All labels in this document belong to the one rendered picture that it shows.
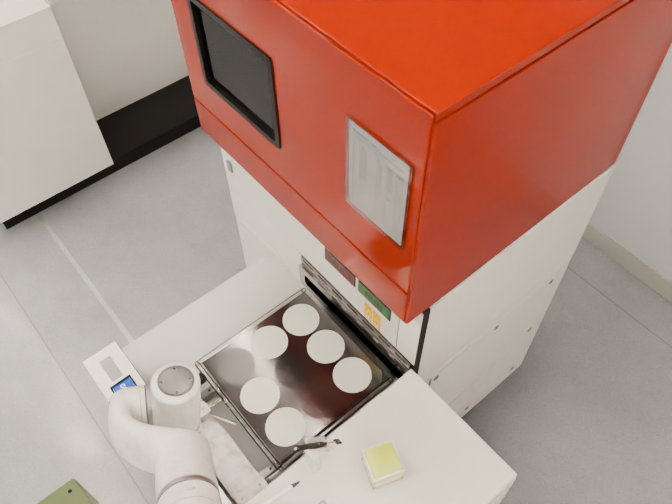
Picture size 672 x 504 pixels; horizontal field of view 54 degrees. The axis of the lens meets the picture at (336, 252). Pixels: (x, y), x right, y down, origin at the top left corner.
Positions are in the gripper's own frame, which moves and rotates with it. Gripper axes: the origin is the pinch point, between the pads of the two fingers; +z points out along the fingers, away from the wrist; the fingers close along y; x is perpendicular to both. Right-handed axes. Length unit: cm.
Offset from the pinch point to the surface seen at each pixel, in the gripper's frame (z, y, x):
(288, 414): 15.7, -31.8, -2.4
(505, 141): -66, -60, 9
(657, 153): 5, -212, -6
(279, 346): 13.8, -41.3, -19.2
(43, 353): 114, -6, -123
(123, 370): 15.3, -5.1, -36.0
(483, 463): 4, -56, 38
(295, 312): 12, -51, -25
